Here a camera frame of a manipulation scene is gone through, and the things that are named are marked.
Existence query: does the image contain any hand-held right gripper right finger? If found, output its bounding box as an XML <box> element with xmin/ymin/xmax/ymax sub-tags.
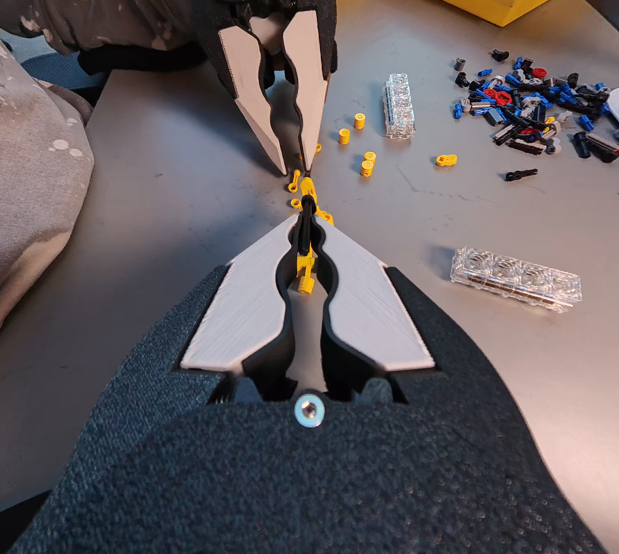
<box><xmin>312</xmin><ymin>215</ymin><xmax>436</xmax><ymax>372</ymax></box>

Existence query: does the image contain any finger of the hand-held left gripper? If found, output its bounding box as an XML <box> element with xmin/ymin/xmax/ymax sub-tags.
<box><xmin>282</xmin><ymin>11</ymin><xmax>329</xmax><ymax>175</ymax></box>
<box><xmin>219</xmin><ymin>25</ymin><xmax>288</xmax><ymax>176</ymax></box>

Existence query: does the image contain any person's grey speckled sweatshirt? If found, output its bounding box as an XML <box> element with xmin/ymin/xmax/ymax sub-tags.
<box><xmin>0</xmin><ymin>38</ymin><xmax>95</xmax><ymax>327</ymax></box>

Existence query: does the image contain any dark cloth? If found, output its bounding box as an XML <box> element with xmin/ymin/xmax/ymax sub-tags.
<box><xmin>0</xmin><ymin>491</ymin><xmax>49</xmax><ymax>554</ymax></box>

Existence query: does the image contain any grey desk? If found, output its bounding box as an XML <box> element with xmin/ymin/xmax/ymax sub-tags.
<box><xmin>0</xmin><ymin>0</ymin><xmax>619</xmax><ymax>554</ymax></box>

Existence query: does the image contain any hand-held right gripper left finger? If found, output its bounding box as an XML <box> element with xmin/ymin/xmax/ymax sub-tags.
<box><xmin>180</xmin><ymin>214</ymin><xmax>298</xmax><ymax>371</ymax></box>

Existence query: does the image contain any yellow piston crank assembly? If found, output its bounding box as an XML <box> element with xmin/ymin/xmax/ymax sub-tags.
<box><xmin>295</xmin><ymin>251</ymin><xmax>319</xmax><ymax>296</ymax></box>
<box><xmin>289</xmin><ymin>176</ymin><xmax>335</xmax><ymax>257</ymax></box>

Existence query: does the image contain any transparent cylinder block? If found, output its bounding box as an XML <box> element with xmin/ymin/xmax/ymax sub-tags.
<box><xmin>451</xmin><ymin>247</ymin><xmax>582</xmax><ymax>314</ymax></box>
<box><xmin>383</xmin><ymin>73</ymin><xmax>417</xmax><ymax>139</ymax></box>

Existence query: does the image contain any pile of mixed building parts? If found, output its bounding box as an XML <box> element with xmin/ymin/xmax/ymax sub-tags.
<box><xmin>453</xmin><ymin>55</ymin><xmax>619</xmax><ymax>164</ymax></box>

